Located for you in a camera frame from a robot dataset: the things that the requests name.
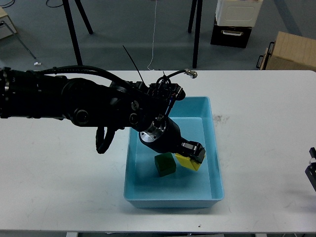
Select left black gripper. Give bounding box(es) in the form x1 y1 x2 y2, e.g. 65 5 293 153
139 118 206 163

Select yellow wooden block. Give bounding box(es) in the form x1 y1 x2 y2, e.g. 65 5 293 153
175 153 201 171

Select green wooden block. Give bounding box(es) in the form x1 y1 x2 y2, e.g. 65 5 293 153
154 153 176 177

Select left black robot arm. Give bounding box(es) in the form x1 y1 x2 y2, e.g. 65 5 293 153
0 66 205 164

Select cardboard box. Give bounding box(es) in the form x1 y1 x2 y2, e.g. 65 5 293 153
256 32 316 71

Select black storage box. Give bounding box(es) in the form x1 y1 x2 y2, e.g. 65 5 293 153
210 19 252 48

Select blue plastic bin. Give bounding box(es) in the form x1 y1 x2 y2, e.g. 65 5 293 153
124 97 224 208

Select right black table legs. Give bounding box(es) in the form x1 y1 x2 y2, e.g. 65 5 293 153
187 0 203 69

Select black table legs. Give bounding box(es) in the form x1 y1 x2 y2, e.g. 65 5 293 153
187 0 203 69
62 0 93 66

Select left black table legs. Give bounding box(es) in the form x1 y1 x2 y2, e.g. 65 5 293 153
62 0 93 66

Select wooden chair at left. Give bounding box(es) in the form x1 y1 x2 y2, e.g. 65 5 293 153
0 6 36 59

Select white hanging cable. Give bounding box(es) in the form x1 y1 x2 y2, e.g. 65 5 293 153
147 0 158 71

